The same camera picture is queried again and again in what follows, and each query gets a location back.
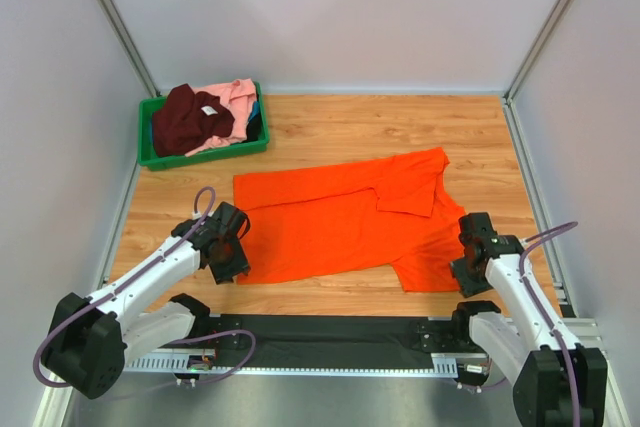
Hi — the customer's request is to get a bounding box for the orange t shirt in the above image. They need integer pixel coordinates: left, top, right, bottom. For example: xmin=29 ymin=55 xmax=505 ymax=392
xmin=233 ymin=148 xmax=465 ymax=293

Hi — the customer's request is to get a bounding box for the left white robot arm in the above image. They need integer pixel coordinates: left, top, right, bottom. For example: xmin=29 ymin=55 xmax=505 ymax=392
xmin=33 ymin=202 xmax=250 ymax=399

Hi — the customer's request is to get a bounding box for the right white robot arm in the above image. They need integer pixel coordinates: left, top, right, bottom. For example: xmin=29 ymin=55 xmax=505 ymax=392
xmin=451 ymin=212 xmax=608 ymax=426

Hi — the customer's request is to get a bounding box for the green plastic bin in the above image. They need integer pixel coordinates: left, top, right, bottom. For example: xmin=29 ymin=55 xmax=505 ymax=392
xmin=137 ymin=81 xmax=270 ymax=171

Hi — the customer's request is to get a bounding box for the maroon t shirt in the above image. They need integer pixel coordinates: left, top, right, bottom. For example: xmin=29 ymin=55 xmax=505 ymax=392
xmin=151 ymin=84 xmax=234 ymax=157

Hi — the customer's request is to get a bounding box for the blue t shirt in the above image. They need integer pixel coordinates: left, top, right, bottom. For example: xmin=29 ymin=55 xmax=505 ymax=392
xmin=248 ymin=101 xmax=261 ymax=124

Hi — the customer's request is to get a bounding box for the pink t shirt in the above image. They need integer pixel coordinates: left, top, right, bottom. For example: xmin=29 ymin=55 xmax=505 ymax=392
xmin=185 ymin=79 xmax=257 ymax=157

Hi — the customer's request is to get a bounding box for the right aluminium frame post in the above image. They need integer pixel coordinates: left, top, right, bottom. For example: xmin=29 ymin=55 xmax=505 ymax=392
xmin=503 ymin=0 xmax=604 ymax=100

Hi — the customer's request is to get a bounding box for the aluminium frame post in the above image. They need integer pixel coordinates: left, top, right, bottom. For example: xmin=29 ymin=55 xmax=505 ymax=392
xmin=503 ymin=0 xmax=604 ymax=100
xmin=97 ymin=0 xmax=160 ymax=97

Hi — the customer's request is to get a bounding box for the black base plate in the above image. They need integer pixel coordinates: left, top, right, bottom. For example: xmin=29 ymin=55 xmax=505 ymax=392
xmin=187 ymin=314 xmax=487 ymax=358

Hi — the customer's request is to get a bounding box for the grey slotted cable duct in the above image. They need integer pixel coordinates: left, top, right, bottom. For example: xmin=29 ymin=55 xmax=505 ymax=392
xmin=125 ymin=349 xmax=488 ymax=378

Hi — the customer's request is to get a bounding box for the left aluminium frame post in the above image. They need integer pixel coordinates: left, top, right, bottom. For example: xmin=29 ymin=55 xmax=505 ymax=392
xmin=97 ymin=0 xmax=160 ymax=97

